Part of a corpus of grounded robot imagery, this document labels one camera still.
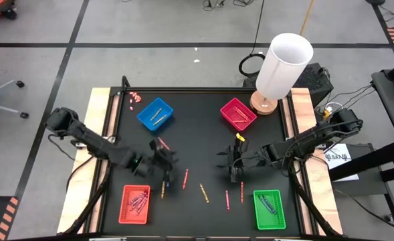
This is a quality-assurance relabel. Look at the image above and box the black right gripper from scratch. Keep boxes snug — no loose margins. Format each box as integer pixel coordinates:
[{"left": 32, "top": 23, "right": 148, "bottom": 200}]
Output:
[{"left": 216, "top": 140, "right": 266, "bottom": 183}]

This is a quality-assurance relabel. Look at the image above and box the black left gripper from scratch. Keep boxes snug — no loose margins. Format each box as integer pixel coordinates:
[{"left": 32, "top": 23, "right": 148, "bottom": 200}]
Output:
[{"left": 149, "top": 137, "right": 179, "bottom": 187}]

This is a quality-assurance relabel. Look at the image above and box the purple crayon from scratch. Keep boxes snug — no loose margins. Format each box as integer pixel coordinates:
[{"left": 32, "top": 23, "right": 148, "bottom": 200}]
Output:
[
  {"left": 128, "top": 191, "right": 149, "bottom": 206},
  {"left": 134, "top": 202, "right": 149, "bottom": 216}
]

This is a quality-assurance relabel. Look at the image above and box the red plastic basket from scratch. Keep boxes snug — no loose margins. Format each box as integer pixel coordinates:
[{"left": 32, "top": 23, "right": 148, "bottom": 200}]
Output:
[{"left": 219, "top": 97, "right": 258, "bottom": 132}]

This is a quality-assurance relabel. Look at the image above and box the orange plastic basket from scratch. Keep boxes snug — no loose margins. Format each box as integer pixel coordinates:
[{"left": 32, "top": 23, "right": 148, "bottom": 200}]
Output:
[{"left": 118, "top": 185, "right": 151, "bottom": 226}]

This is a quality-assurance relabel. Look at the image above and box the blue plastic basket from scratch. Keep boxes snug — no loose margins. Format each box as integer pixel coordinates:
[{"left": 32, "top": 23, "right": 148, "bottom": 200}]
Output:
[{"left": 136, "top": 97, "right": 174, "bottom": 132}]

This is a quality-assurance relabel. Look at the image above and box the green plastic basket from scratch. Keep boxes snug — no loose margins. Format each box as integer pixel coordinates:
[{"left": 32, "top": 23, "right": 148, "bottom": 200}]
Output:
[{"left": 252, "top": 189, "right": 287, "bottom": 230}]

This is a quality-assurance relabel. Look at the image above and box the white shade wooden base lamp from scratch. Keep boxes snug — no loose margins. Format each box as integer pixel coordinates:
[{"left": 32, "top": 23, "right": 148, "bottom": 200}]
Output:
[{"left": 249, "top": 32, "right": 314, "bottom": 116}]

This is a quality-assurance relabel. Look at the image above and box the white printed paper sheet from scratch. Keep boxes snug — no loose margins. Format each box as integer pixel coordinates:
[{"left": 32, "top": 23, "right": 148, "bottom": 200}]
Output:
[{"left": 322, "top": 143, "right": 361, "bottom": 183}]

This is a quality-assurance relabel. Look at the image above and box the black equipment box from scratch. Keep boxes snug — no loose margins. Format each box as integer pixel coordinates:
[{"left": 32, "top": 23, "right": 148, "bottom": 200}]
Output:
[{"left": 242, "top": 62, "right": 335, "bottom": 108}]

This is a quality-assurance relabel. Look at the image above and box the black side table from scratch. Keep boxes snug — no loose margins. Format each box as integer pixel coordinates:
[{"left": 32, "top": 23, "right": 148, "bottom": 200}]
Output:
[{"left": 328, "top": 56, "right": 394, "bottom": 224}]

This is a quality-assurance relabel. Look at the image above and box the black coiled cable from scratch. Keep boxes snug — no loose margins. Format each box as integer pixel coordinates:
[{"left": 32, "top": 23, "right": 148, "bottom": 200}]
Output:
[{"left": 238, "top": 0, "right": 268, "bottom": 78}]

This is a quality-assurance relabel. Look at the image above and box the yellow cable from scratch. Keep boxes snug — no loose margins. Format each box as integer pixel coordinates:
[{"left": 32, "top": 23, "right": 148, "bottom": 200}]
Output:
[{"left": 298, "top": 0, "right": 316, "bottom": 37}]

